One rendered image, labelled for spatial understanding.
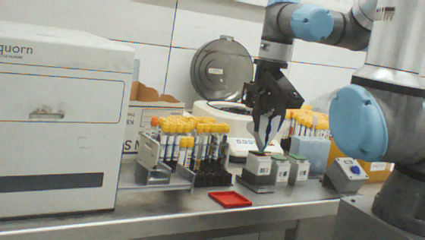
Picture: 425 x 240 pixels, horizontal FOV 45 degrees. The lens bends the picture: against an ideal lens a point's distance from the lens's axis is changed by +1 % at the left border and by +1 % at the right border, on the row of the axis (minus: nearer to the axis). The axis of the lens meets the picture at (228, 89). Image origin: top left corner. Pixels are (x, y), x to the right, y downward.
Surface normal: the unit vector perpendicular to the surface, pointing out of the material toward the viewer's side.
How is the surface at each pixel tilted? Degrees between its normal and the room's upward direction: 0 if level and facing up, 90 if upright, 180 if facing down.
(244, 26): 90
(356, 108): 96
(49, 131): 90
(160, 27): 90
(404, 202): 71
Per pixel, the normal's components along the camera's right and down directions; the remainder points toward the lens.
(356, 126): -0.91, 0.00
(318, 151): 0.43, 0.19
